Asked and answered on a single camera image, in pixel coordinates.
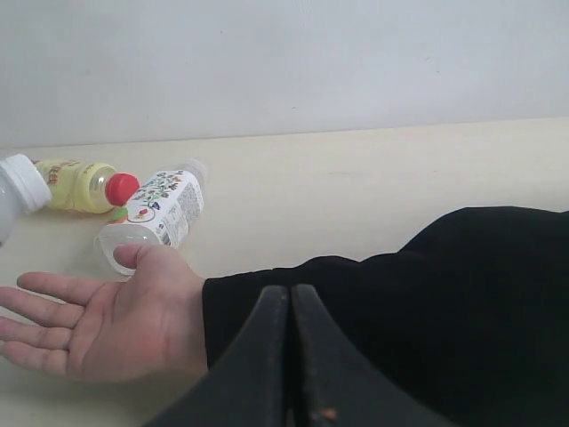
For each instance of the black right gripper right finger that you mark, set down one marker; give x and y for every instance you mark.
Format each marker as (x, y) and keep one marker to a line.
(339, 386)

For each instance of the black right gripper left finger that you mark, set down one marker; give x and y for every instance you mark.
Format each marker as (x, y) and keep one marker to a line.
(245, 386)

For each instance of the floral label clear bottle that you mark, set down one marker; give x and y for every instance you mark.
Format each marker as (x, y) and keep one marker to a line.
(160, 212)

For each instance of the yellow juice bottle red cap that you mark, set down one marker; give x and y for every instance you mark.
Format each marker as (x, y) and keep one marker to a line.
(84, 187)

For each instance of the green label bottle white cap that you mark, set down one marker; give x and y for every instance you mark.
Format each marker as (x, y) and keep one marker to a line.
(23, 191)

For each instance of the black sleeved forearm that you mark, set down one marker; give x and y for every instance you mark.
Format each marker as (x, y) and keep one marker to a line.
(470, 316)

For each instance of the person's open hand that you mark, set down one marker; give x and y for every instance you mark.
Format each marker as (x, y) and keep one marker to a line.
(94, 330)

